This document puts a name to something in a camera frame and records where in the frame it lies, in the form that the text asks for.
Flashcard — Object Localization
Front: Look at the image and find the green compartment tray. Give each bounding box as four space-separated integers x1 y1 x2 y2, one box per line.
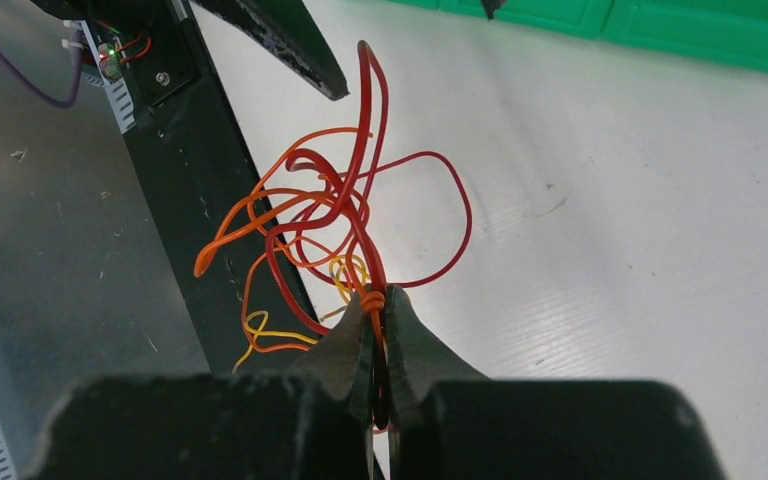
416 0 768 73

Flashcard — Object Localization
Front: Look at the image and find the coloured cable bundle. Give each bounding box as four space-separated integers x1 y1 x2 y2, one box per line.
193 39 475 432

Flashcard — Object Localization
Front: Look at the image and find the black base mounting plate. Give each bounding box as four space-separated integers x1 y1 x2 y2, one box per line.
85 1 293 372

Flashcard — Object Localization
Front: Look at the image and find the white slotted cable duct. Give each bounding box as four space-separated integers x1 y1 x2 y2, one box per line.
0 65 152 478

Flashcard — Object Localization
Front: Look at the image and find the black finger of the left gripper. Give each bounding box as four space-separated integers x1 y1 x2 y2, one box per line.
194 0 349 101
480 0 507 20

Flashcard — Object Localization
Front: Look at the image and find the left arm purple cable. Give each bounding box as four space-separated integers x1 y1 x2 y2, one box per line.
0 0 87 111

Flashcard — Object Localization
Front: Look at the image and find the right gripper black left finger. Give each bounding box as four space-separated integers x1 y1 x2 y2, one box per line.
289 294 374 424

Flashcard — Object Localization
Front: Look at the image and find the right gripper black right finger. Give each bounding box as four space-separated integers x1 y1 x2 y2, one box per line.
384 284 487 424

